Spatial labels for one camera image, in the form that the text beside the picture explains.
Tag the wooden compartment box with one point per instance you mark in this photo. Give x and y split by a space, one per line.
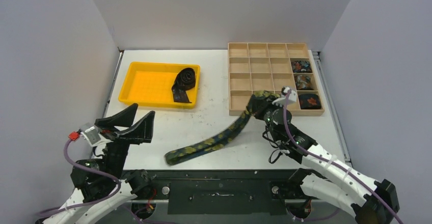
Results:
267 66

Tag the rolled tie slot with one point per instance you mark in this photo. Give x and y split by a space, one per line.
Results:
309 101
303 82
301 66

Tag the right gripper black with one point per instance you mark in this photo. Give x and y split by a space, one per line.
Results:
264 107

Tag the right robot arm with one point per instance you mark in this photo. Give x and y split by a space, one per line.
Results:
323 175

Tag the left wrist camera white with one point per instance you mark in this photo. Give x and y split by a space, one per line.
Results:
90 133

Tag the blue yellow floral tie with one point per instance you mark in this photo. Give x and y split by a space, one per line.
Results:
224 137

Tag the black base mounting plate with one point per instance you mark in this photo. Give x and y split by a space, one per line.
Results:
220 192

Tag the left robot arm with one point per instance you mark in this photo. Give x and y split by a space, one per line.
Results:
100 184

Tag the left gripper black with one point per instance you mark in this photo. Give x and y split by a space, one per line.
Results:
138 132

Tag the rolled tie top slot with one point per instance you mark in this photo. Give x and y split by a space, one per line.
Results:
301 66

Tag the yellow plastic tray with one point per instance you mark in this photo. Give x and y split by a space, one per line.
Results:
149 85

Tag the rolled tie bottom slot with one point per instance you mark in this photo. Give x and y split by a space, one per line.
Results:
309 101

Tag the rolled tie middle slot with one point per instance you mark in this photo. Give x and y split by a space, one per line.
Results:
303 82

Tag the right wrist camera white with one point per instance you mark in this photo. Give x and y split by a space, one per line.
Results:
288 96

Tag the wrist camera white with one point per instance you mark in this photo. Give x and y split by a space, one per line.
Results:
288 96
90 133

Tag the black patterned tie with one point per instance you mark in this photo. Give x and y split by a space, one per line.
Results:
184 81

